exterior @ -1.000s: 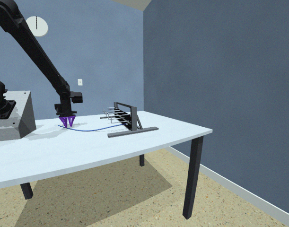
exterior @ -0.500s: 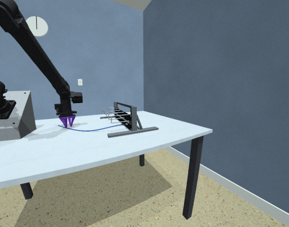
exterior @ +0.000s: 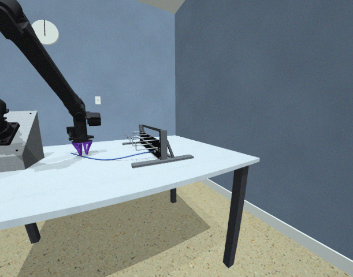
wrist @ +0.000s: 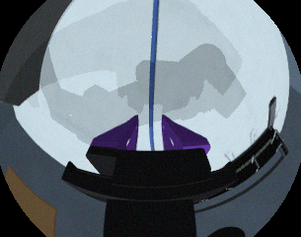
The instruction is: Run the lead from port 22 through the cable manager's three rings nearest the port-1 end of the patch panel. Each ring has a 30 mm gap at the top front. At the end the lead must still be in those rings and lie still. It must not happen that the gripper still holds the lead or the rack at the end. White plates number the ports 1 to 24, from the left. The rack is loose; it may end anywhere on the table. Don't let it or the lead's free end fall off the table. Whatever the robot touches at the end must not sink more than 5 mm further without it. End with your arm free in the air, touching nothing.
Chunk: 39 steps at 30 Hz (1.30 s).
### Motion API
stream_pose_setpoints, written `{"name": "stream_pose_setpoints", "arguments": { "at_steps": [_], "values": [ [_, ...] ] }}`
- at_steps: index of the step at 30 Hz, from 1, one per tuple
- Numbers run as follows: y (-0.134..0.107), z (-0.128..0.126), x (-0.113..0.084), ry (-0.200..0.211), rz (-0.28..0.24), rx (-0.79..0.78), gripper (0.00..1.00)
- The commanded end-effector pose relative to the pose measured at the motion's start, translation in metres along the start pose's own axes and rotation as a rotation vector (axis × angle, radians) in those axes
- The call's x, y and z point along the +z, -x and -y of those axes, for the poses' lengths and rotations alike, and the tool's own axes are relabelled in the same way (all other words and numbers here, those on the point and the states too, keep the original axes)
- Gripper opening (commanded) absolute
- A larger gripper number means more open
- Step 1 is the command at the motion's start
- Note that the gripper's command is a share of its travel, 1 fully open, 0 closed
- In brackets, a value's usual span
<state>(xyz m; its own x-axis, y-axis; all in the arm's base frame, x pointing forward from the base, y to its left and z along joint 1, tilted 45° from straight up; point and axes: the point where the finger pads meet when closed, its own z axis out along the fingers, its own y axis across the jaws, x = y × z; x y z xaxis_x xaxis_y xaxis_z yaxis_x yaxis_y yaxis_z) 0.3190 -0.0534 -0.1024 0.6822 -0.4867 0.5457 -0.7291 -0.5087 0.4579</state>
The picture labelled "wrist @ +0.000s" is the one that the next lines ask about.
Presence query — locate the blue cable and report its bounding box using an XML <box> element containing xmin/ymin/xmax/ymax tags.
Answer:
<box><xmin>149</xmin><ymin>0</ymin><xmax>159</xmax><ymax>150</ymax></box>

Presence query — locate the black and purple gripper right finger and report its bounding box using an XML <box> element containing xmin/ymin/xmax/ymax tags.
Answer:
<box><xmin>161</xmin><ymin>115</ymin><xmax>210</xmax><ymax>155</ymax></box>

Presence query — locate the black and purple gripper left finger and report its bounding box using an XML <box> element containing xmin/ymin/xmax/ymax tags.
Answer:
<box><xmin>90</xmin><ymin>115</ymin><xmax>139</xmax><ymax>150</ymax></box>

